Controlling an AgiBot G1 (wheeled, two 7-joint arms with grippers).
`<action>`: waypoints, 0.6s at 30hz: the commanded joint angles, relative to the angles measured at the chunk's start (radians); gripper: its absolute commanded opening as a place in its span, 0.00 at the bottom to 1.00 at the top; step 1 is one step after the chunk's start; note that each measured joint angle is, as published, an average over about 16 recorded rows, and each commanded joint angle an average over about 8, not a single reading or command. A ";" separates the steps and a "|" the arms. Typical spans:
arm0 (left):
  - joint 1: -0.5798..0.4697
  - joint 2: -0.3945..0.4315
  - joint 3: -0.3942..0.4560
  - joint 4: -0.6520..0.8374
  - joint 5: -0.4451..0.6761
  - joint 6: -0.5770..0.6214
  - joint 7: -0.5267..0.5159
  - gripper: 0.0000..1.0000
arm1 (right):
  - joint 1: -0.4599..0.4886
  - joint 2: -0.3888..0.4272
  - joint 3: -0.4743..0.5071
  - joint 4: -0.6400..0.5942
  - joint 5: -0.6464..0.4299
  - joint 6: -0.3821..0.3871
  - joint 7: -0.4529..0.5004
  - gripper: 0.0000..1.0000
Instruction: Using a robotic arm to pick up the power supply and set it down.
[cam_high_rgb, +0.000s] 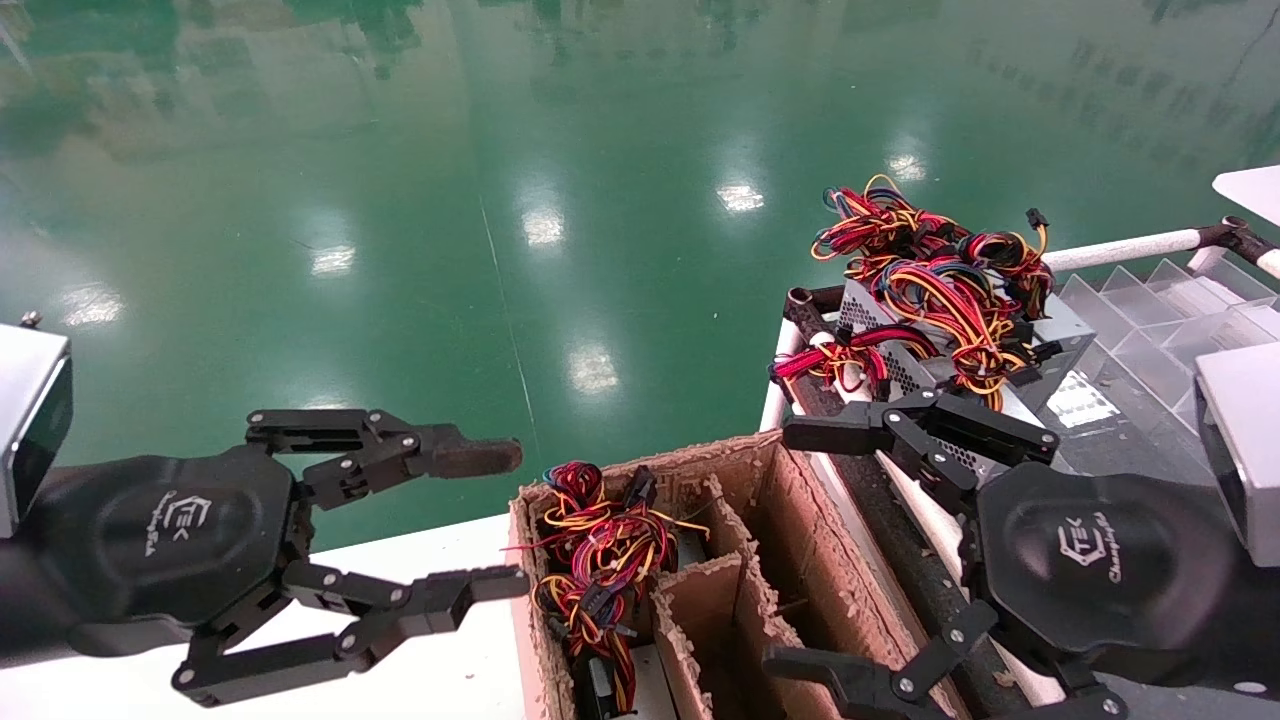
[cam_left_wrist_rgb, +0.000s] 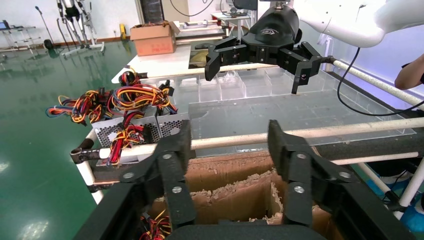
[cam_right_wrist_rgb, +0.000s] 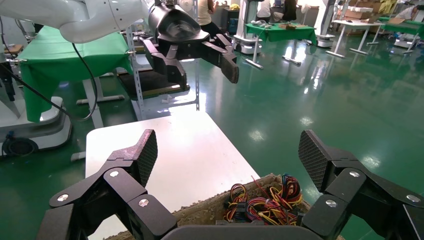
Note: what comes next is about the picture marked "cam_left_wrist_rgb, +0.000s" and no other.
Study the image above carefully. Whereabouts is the white desk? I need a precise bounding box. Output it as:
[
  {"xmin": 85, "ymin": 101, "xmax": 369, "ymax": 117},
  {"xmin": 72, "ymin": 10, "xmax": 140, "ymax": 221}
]
[{"xmin": 210, "ymin": 11, "xmax": 258, "ymax": 41}]

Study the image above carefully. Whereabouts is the white robot test stand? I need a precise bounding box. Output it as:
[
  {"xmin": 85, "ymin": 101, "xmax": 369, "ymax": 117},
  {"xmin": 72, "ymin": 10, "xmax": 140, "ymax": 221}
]
[{"xmin": 55, "ymin": 0, "xmax": 106, "ymax": 58}]

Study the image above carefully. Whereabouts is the person's bare forearm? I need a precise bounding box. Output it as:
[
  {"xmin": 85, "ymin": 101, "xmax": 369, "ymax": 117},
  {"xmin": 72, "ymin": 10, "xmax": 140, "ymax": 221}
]
[{"xmin": 394, "ymin": 61, "xmax": 424, "ymax": 91}]

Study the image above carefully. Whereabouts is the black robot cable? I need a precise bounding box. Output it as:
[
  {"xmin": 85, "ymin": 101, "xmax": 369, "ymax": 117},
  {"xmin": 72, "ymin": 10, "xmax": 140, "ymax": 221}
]
[{"xmin": 336, "ymin": 47, "xmax": 424, "ymax": 117}]

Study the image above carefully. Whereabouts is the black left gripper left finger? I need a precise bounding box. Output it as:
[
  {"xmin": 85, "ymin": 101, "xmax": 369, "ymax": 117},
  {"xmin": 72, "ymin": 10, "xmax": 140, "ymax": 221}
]
[{"xmin": 119, "ymin": 119, "xmax": 197, "ymax": 229}]

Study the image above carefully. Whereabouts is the black monitor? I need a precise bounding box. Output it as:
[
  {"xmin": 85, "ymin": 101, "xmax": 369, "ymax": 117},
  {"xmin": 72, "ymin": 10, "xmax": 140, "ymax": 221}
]
[{"xmin": 231, "ymin": 0, "xmax": 259, "ymax": 11}]

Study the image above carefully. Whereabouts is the open cardboard box with dividers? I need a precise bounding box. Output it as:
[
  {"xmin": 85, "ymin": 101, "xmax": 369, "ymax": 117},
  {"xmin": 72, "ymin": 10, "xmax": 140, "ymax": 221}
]
[{"xmin": 92, "ymin": 150, "xmax": 344, "ymax": 240}]

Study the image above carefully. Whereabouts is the black padded frame beam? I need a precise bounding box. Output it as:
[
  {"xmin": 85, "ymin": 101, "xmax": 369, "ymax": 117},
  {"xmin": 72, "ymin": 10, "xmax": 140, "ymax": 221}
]
[{"xmin": 311, "ymin": 127, "xmax": 424, "ymax": 162}]

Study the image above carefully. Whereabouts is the clear acrylic divider tray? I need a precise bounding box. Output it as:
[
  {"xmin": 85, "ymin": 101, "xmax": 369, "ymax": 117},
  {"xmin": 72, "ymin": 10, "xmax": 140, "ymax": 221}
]
[{"xmin": 140, "ymin": 67, "xmax": 417, "ymax": 148}]

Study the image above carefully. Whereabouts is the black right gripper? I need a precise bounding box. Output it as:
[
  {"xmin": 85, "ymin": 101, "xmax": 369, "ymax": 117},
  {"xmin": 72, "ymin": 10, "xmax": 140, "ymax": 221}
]
[{"xmin": 204, "ymin": 4, "xmax": 332, "ymax": 95}]

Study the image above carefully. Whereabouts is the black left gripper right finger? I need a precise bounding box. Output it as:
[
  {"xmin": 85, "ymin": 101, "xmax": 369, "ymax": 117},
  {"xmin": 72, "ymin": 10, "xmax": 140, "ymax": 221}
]
[{"xmin": 267, "ymin": 119, "xmax": 354, "ymax": 228}]

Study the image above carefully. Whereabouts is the power supply with coloured cables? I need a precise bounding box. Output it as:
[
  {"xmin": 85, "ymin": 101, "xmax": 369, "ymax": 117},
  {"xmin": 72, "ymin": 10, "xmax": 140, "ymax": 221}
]
[{"xmin": 139, "ymin": 209, "xmax": 173, "ymax": 240}]

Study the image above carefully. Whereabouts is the blue bin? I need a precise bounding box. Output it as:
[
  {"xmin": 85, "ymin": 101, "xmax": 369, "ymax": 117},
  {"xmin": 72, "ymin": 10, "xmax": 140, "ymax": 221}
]
[{"xmin": 400, "ymin": 204, "xmax": 424, "ymax": 233}]

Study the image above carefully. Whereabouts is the closed brown cardboard box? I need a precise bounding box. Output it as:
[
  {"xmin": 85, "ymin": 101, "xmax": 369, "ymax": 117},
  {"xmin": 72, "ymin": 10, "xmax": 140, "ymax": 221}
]
[{"xmin": 129, "ymin": 20, "xmax": 181, "ymax": 57}]

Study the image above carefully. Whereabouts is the yellow bag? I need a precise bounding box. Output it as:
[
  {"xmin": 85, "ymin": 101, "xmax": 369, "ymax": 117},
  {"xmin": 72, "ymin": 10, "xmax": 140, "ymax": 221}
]
[{"xmin": 189, "ymin": 49, "xmax": 210, "ymax": 68}]

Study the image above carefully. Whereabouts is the black microphone stand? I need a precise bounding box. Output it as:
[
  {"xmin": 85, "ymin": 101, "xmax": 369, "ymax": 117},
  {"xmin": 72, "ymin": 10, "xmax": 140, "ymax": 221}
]
[{"xmin": 34, "ymin": 5, "xmax": 55, "ymax": 51}]

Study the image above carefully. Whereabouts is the silver power supply with cables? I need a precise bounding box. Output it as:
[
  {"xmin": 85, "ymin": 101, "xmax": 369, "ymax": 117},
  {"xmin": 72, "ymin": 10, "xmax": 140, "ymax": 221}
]
[
  {"xmin": 45, "ymin": 87, "xmax": 162, "ymax": 167},
  {"xmin": 111, "ymin": 70, "xmax": 191, "ymax": 138}
]

